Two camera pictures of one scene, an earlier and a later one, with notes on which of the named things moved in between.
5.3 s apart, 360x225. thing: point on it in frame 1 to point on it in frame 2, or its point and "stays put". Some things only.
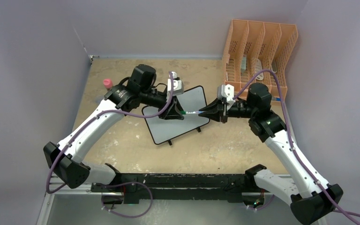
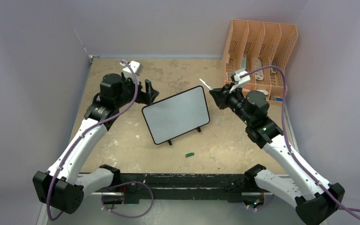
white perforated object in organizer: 258,69 stays put
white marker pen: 186,112 to 206,84
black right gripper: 215,110 to 221,96
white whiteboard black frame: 161,130 stays put
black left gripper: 173,112 to 142,97
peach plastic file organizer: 251,47 stays put
